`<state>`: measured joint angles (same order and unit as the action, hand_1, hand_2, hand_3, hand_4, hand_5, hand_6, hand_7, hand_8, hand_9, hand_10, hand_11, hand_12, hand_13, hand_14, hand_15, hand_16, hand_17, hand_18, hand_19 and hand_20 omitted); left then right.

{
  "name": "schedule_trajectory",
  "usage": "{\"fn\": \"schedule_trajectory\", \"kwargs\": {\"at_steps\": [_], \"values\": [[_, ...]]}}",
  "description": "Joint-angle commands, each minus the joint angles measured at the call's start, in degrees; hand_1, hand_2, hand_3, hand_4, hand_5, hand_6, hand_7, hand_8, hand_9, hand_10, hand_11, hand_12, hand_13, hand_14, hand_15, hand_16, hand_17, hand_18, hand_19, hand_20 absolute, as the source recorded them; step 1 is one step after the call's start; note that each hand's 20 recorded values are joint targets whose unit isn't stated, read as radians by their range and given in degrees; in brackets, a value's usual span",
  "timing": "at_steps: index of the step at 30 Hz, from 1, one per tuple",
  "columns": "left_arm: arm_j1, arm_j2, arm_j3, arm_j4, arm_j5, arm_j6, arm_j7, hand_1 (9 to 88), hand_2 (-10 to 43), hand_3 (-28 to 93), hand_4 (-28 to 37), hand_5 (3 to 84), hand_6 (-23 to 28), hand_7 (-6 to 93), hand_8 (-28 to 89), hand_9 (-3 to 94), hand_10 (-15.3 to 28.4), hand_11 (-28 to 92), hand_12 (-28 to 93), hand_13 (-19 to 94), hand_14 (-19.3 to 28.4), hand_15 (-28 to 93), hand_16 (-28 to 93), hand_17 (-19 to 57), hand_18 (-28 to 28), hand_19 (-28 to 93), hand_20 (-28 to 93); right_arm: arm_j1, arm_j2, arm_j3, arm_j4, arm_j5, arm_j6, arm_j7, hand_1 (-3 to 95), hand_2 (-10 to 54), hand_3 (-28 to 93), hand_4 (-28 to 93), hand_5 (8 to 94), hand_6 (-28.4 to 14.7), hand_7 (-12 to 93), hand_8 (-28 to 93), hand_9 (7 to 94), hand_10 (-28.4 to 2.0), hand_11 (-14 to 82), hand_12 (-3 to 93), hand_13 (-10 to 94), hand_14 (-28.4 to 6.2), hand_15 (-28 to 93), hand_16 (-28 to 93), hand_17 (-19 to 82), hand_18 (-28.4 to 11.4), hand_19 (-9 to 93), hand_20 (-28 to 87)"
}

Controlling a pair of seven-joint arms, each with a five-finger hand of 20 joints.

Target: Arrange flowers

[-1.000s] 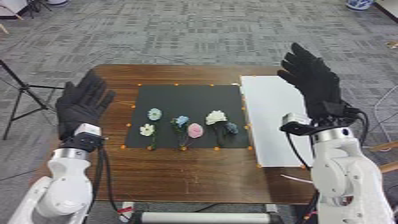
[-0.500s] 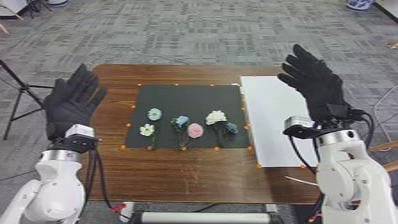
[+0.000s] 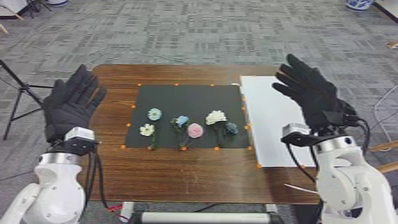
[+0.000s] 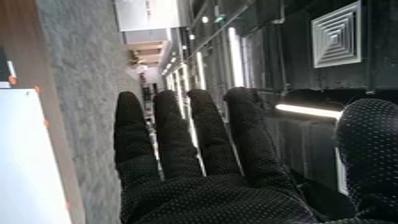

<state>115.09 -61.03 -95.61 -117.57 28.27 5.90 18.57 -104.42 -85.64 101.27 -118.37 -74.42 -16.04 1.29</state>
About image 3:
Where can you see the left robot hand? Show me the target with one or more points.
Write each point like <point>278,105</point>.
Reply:
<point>72,106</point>

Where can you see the pale teal flower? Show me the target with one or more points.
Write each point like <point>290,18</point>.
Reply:
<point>155,114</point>

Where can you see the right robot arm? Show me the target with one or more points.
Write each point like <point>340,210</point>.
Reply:
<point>349,186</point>

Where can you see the large white flower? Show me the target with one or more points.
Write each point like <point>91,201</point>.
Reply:
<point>216,117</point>

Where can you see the blue flower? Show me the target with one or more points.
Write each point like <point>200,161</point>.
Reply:
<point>182,120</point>

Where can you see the small white flower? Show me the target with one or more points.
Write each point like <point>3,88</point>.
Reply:
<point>147,130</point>

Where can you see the dark mat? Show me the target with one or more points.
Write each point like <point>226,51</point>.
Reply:
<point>184,98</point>

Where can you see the dark teal flower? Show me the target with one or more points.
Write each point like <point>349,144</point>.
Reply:
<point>232,128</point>

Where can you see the white sheet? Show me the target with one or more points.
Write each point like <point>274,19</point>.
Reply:
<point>269,126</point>

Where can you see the black tripod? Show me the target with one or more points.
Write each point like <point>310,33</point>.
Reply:
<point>24,88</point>

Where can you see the pink flower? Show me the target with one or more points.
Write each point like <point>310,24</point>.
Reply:
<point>194,130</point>

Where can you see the pale grey bar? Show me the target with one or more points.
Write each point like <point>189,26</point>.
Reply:
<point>207,218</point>

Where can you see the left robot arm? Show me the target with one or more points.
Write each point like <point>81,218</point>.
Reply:
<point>56,186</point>

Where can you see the blue and white vase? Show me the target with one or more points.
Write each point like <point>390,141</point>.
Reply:
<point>360,4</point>
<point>58,2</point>

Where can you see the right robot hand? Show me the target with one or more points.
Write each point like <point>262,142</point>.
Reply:
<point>317,96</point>

